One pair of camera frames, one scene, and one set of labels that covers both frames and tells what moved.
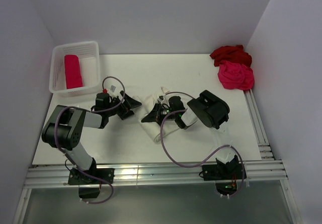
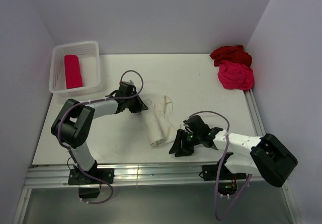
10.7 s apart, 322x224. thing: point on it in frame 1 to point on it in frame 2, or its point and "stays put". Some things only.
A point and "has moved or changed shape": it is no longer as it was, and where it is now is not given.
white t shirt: [145, 104] has moved or changed shape
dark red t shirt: [235, 54] stays put
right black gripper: [155, 116] to [185, 151]
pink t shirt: [235, 76] stays put
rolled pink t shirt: [73, 77] stays put
